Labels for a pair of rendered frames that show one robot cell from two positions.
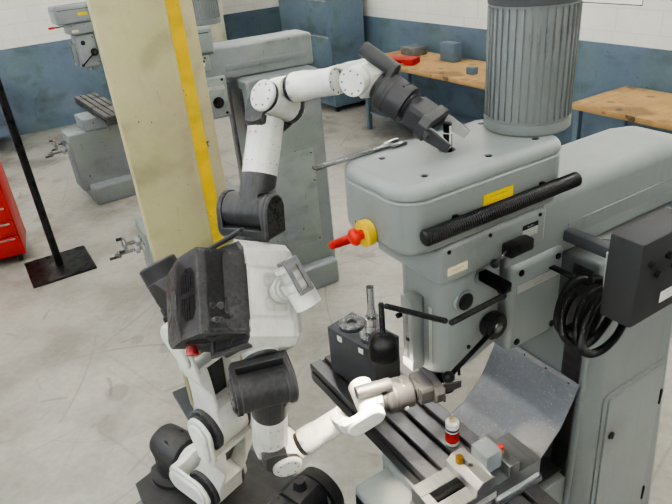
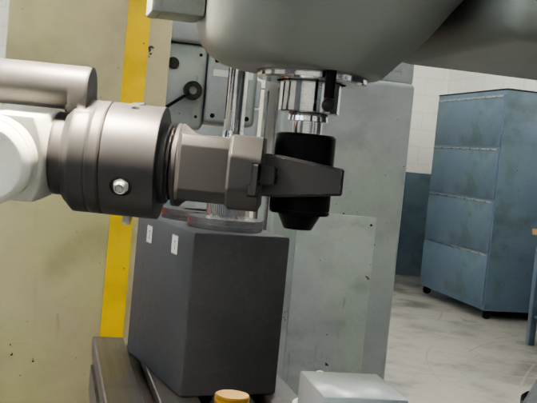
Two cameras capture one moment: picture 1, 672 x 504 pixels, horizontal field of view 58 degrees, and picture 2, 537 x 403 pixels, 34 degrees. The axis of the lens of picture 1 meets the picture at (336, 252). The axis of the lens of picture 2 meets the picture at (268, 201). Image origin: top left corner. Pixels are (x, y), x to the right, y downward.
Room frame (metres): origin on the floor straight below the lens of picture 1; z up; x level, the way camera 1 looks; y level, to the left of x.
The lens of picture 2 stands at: (0.61, -0.44, 1.25)
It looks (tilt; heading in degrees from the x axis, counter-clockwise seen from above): 3 degrees down; 16
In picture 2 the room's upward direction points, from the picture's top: 5 degrees clockwise
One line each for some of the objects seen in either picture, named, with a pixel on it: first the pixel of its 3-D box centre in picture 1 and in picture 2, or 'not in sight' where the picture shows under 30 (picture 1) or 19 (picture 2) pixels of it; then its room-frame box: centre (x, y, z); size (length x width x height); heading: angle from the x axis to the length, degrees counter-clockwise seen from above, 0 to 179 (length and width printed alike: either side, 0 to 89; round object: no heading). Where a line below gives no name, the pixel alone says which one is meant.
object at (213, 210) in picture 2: (372, 326); (227, 193); (1.62, -0.09, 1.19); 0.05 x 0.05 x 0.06
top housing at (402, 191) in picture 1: (451, 181); not in sight; (1.30, -0.28, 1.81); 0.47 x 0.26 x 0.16; 120
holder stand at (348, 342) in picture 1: (363, 351); (202, 293); (1.66, -0.06, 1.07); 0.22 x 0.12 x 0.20; 41
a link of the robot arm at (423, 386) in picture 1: (415, 389); (186, 169); (1.27, -0.18, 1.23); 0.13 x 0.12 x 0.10; 15
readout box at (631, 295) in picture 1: (650, 267); not in sight; (1.15, -0.69, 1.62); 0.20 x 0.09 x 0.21; 120
